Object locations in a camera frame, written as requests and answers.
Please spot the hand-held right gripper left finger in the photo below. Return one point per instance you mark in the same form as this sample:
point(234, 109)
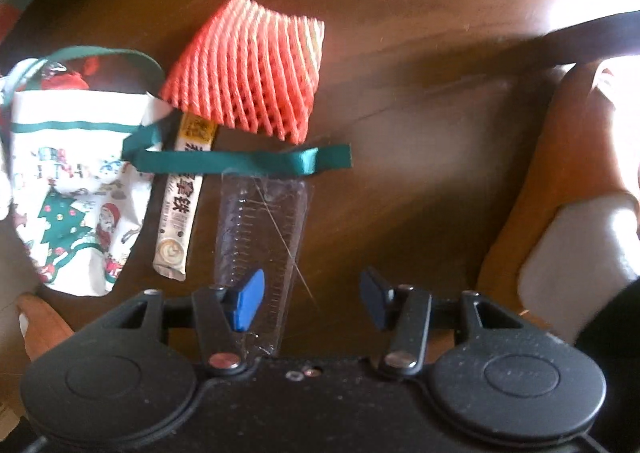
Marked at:
point(248, 300)

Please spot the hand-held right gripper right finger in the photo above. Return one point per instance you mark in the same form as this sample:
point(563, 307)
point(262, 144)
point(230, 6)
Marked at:
point(374, 298)

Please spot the clear plastic bottle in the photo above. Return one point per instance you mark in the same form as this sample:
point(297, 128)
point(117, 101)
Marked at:
point(280, 233)

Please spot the white coffee sachet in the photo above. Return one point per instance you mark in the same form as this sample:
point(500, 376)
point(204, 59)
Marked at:
point(177, 213)

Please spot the tan slipper white lining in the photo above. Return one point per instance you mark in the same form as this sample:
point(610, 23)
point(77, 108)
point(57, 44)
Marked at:
point(45, 328)
point(550, 158)

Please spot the printed gift bag green ribbon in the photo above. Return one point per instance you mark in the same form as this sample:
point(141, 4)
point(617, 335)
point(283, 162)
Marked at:
point(65, 158)

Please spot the orange foam fruit net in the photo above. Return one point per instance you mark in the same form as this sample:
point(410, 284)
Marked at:
point(245, 68)

